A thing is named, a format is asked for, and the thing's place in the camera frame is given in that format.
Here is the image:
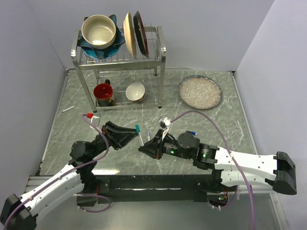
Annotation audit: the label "small pen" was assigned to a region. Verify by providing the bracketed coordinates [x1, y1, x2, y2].
[138, 132, 144, 146]

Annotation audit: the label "large beige bowl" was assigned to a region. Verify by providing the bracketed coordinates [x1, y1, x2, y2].
[81, 15, 117, 49]

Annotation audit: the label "cream upright plate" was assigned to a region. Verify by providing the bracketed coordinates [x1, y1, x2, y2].
[123, 12, 137, 59]

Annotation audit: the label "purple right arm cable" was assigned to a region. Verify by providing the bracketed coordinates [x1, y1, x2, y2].
[171, 110, 256, 230]

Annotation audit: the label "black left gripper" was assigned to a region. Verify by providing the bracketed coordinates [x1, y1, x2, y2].
[89, 120, 139, 159]

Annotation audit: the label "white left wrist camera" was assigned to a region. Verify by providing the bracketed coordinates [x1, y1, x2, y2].
[86, 113, 100, 129]

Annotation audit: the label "white ceramic bowl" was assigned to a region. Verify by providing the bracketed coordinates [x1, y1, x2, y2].
[125, 82, 145, 102]

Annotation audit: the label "grey pen at left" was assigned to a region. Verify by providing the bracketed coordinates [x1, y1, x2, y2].
[62, 105, 76, 113]

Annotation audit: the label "dark red upright plate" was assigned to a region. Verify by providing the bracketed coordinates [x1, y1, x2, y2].
[133, 11, 149, 58]

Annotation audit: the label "teal pen cap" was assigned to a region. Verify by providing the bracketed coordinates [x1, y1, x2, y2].
[135, 124, 140, 133]

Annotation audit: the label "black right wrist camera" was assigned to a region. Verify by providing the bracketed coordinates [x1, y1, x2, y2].
[158, 115, 171, 140]

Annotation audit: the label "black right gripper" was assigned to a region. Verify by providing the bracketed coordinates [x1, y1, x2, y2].
[139, 128, 192, 160]

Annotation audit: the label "speckled brown plate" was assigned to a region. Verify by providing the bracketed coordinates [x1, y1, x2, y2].
[178, 75, 222, 110]

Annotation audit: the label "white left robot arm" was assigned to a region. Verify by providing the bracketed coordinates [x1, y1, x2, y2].
[0, 121, 138, 230]

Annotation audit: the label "blue flower-shaped dish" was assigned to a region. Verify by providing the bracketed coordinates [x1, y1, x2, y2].
[77, 14, 125, 59]

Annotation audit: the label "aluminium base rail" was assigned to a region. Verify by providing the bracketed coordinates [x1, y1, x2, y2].
[12, 176, 288, 230]

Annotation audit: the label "steel dish rack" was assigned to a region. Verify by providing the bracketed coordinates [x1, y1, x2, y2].
[71, 26, 166, 113]

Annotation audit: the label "red and black mug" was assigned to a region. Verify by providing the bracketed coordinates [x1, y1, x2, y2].
[94, 79, 114, 107]

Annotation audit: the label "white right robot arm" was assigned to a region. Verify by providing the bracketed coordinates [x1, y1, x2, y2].
[138, 129, 297, 195]

